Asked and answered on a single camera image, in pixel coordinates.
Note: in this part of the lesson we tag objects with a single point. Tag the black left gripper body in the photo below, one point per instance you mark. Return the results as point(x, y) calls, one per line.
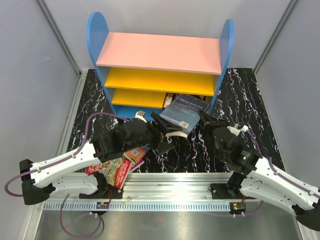
point(152, 137)

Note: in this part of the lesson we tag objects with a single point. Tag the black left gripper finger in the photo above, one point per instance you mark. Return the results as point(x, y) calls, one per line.
point(161, 147)
point(164, 126)

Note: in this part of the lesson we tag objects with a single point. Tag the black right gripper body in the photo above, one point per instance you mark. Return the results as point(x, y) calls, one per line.
point(214, 124)

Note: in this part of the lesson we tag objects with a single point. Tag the Nineteen Eighty-Four grey-blue book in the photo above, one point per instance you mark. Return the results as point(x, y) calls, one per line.
point(184, 112)

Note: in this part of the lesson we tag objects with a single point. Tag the black Treehouse book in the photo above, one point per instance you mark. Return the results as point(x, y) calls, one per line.
point(169, 97)

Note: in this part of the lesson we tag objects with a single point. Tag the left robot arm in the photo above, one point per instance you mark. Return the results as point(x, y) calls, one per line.
point(60, 175)

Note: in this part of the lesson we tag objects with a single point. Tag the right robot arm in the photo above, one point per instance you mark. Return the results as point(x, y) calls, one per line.
point(255, 176)

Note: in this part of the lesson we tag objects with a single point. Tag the Jane Eyre blue orange book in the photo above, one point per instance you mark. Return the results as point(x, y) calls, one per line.
point(137, 154)

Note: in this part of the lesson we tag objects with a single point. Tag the purple 117-Storey Treehouse book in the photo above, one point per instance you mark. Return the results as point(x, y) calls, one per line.
point(137, 165)

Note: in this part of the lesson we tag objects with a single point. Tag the red Storey Treehouse book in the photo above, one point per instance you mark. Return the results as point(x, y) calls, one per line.
point(115, 171)

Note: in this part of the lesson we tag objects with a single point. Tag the blue pink yellow bookshelf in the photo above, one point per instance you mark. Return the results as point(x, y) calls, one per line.
point(138, 70)

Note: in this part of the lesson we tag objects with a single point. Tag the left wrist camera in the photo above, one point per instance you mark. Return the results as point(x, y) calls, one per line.
point(140, 115)

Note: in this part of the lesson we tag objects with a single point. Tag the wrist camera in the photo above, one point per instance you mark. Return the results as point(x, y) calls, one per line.
point(236, 131)
point(140, 115)

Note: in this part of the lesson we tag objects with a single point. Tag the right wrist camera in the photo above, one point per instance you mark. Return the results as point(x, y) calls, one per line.
point(236, 131)

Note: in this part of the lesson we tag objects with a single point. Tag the aluminium rail base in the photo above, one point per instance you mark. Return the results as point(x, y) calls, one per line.
point(139, 187)

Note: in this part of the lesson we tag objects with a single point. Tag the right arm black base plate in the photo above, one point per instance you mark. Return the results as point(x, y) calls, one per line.
point(220, 191)

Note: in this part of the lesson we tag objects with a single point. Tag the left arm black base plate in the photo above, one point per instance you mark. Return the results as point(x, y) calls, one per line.
point(111, 192)

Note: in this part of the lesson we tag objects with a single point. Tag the white slotted cable duct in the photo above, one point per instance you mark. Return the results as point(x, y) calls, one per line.
point(144, 206)

